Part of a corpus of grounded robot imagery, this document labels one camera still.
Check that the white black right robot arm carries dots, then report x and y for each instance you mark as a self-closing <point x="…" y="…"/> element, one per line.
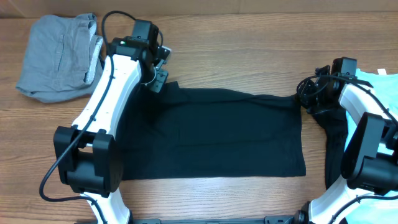
<point x="368" y="167"/>

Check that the dark garment under pile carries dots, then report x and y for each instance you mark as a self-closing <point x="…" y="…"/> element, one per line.
<point x="335" y="125"/>

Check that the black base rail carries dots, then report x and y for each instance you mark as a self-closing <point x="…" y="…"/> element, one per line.
<point x="283" y="219"/>

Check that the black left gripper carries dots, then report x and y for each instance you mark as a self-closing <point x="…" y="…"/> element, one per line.
<point x="158" y="86"/>

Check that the folded grey shorts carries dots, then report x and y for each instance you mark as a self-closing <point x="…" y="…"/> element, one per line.
<point x="62" y="59"/>

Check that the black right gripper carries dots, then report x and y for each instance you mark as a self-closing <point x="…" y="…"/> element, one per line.
<point x="305" y="102"/>

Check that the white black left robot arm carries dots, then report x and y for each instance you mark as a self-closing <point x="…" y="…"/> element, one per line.
<point x="88" y="159"/>

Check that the black t-shirt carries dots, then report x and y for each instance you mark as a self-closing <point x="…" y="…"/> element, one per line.
<point x="197" y="132"/>

